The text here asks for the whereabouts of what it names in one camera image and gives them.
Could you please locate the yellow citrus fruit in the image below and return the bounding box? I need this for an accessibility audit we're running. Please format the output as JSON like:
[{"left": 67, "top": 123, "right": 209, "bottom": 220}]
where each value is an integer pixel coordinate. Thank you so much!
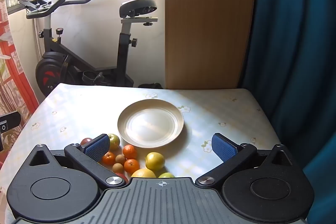
[{"left": 145, "top": 152, "right": 165, "bottom": 171}]

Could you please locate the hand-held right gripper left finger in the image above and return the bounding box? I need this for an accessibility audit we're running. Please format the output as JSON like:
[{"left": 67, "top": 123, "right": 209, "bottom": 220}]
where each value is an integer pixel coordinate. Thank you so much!
[{"left": 28, "top": 134, "right": 126, "bottom": 188}]

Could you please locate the floral checked tablecloth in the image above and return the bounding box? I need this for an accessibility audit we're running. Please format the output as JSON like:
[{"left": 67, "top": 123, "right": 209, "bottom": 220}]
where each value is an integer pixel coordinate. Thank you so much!
[{"left": 0, "top": 82, "right": 305, "bottom": 224}]

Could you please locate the black bag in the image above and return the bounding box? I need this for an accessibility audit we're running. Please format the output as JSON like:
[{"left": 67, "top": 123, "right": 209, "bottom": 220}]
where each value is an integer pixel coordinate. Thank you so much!
[{"left": 138, "top": 82, "right": 164, "bottom": 89}]

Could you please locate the cream round plate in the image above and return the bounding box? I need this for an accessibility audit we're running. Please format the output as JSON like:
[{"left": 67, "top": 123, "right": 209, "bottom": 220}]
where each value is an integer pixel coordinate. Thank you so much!
[{"left": 117, "top": 99, "right": 184, "bottom": 148}]

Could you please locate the dark blue curtain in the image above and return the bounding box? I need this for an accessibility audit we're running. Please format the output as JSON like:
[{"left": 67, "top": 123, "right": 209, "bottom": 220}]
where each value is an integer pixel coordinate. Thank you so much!
[{"left": 240, "top": 0, "right": 336, "bottom": 224}]

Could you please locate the black exercise bike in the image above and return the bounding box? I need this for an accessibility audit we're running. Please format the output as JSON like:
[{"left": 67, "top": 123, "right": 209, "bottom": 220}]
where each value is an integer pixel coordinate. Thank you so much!
[{"left": 18, "top": 0, "right": 158, "bottom": 97}]

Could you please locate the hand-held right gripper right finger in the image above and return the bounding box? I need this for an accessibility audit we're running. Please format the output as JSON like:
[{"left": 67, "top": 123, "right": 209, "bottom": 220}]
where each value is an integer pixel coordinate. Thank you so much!
[{"left": 196, "top": 133, "right": 301, "bottom": 186}]

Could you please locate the large orange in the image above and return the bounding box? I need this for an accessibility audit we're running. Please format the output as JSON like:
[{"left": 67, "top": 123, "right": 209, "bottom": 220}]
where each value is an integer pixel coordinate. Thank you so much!
[{"left": 131, "top": 168, "right": 157, "bottom": 179}]

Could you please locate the red patterned curtain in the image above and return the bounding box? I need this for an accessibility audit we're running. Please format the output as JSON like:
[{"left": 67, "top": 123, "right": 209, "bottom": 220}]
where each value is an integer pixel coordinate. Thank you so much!
[{"left": 0, "top": 0, "right": 40, "bottom": 119}]

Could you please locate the wooden board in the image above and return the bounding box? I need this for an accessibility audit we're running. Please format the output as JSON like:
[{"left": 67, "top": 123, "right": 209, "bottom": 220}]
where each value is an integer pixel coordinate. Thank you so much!
[{"left": 164, "top": 0, "right": 256, "bottom": 90}]

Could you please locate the small mandarin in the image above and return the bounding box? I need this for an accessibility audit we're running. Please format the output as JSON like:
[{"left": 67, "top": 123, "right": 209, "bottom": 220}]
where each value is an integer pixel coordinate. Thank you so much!
[
  {"left": 102, "top": 152, "right": 116, "bottom": 166},
  {"left": 124, "top": 159, "right": 140, "bottom": 175},
  {"left": 122, "top": 145, "right": 138, "bottom": 160}
]

